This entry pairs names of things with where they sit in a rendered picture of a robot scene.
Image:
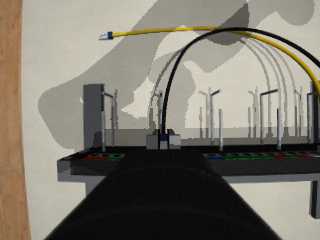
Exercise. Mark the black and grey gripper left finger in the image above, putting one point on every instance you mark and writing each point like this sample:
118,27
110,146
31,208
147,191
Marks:
153,140

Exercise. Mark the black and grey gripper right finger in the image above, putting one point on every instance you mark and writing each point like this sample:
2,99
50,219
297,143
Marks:
173,140

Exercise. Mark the black cable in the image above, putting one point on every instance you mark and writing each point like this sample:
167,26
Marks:
307,54

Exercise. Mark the white network cable plug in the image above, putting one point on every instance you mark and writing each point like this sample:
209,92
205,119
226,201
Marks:
105,36

